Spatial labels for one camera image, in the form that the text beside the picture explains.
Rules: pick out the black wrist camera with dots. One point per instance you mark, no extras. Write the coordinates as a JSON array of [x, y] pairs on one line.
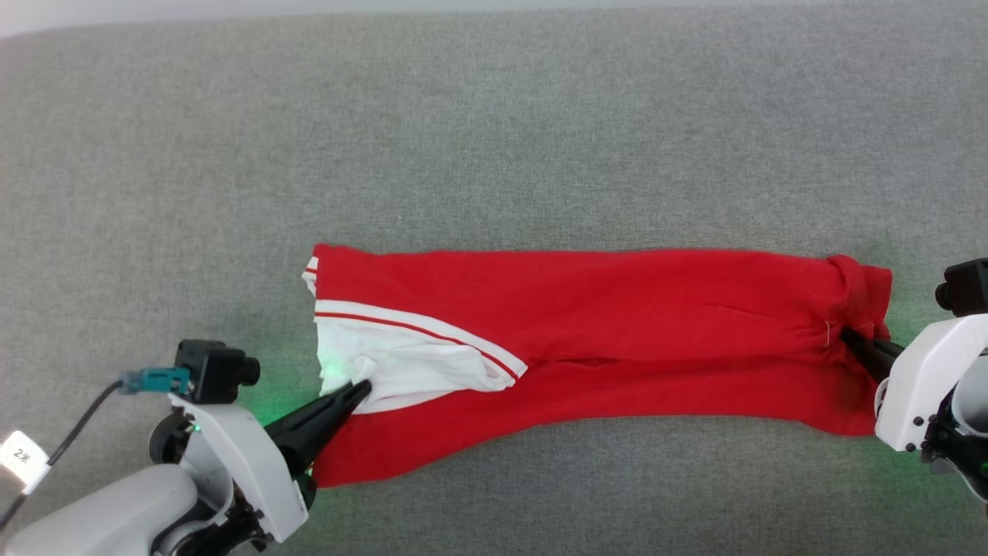
[[965, 287], [212, 371]]

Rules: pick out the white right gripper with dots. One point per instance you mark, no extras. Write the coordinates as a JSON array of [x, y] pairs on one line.
[[922, 386]]

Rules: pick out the red and white jersey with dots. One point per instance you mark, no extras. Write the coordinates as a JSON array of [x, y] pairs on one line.
[[617, 332]]

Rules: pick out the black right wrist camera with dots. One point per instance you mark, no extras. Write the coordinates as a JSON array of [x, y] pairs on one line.
[[965, 287]]

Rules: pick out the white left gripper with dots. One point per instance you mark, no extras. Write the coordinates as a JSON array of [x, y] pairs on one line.
[[247, 463]]

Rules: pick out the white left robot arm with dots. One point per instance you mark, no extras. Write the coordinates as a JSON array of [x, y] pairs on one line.
[[100, 513]]

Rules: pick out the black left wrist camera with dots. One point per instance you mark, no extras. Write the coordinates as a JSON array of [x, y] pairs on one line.
[[212, 371]]

